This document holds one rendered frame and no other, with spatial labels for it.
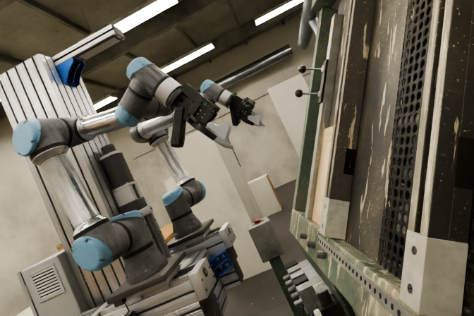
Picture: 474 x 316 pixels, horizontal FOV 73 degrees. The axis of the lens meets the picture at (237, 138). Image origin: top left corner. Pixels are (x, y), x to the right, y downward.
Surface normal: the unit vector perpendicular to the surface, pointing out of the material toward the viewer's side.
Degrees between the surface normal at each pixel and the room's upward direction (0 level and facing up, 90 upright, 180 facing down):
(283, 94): 90
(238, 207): 90
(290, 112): 90
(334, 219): 90
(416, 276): 56
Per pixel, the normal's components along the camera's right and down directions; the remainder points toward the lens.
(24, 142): -0.41, 0.00
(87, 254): -0.28, 0.22
